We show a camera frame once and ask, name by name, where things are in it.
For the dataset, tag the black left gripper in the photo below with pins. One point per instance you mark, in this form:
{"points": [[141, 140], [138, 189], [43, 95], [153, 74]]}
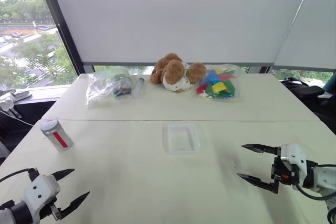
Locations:
{"points": [[47, 209]]}

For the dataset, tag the brown teddy bear plush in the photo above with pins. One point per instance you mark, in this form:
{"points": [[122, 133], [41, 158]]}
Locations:
{"points": [[174, 73]]}

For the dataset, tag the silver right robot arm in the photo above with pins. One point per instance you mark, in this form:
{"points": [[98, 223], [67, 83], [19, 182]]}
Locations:
{"points": [[325, 178]]}

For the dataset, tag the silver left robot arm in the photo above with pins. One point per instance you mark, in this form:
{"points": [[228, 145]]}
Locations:
{"points": [[18, 212]]}

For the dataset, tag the clear crumpled plastic bag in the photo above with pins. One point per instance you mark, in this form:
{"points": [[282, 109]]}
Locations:
{"points": [[101, 89]]}

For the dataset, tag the black chair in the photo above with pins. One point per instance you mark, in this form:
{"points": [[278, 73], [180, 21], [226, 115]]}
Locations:
{"points": [[309, 95]]}

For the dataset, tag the clear plastic syringe tube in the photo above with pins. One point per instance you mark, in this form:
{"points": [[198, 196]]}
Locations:
{"points": [[138, 87]]}

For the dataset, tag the large white roller blind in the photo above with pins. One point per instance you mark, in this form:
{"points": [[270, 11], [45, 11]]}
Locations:
{"points": [[170, 16]]}

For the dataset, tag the clear jar with red label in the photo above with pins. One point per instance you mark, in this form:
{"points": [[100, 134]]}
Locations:
{"points": [[61, 140]]}

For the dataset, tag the narrow white roller blind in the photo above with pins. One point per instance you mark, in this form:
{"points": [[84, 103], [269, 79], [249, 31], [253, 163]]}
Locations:
{"points": [[312, 37]]}

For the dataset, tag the grey slippers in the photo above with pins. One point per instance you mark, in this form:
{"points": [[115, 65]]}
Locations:
{"points": [[18, 95]]}

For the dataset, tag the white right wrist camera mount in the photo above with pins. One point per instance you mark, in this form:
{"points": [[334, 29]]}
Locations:
{"points": [[294, 155]]}

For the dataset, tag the teal object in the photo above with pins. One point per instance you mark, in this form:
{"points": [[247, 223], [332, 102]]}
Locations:
{"points": [[330, 83]]}

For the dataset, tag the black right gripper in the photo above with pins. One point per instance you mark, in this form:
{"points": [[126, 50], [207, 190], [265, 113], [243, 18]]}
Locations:
{"points": [[282, 171]]}

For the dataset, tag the clear rectangular plastic container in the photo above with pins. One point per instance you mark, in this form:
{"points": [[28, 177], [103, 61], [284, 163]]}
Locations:
{"points": [[183, 138]]}

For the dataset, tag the white bottle cap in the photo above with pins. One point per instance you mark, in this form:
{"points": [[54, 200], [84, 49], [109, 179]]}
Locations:
{"points": [[49, 126]]}

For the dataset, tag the white device on sill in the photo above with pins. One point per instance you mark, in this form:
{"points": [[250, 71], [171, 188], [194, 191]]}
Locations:
{"points": [[6, 103]]}

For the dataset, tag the clear bag of coloured blocks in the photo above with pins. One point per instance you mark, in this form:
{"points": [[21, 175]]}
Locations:
{"points": [[218, 85]]}

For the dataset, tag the black window frame post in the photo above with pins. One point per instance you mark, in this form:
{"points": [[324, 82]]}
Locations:
{"points": [[59, 24]]}

